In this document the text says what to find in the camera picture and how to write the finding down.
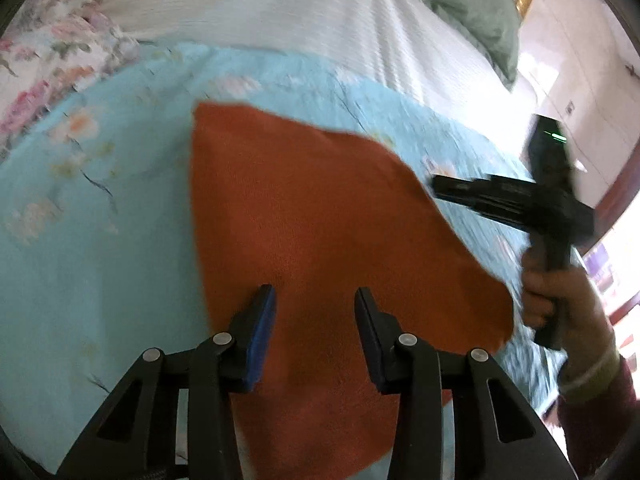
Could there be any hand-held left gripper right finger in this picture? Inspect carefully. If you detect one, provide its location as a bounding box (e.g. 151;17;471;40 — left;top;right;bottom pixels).
353;287;576;480

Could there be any person's right hand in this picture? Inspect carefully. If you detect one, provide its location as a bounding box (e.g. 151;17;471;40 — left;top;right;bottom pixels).
520;250;618;386

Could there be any white striped duvet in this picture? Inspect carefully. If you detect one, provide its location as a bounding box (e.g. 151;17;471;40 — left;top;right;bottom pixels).
85;0;531;161

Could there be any light blue floral quilt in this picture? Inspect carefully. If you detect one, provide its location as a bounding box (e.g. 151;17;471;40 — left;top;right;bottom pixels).
0;42;586;480

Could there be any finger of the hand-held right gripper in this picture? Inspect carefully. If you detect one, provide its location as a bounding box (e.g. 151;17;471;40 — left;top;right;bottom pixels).
432;176;531;201
470;200;533;233

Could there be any floral pillow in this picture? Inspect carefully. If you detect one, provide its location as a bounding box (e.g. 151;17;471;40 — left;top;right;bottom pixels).
0;0;146;161

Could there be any green pillow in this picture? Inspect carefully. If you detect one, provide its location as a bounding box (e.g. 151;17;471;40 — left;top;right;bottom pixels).
375;0;523;91

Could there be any wooden door frame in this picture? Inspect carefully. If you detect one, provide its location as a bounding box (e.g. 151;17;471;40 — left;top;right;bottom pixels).
587;157;640;266

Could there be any person's right forearm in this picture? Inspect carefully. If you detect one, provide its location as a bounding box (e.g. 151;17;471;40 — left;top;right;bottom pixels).
555;345;640;480

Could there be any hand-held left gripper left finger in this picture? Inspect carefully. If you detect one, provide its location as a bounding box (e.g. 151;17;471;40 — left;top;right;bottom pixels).
55;284;277;480

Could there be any orange knit sweater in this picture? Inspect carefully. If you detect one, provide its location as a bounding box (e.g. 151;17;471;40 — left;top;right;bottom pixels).
191;101;516;480

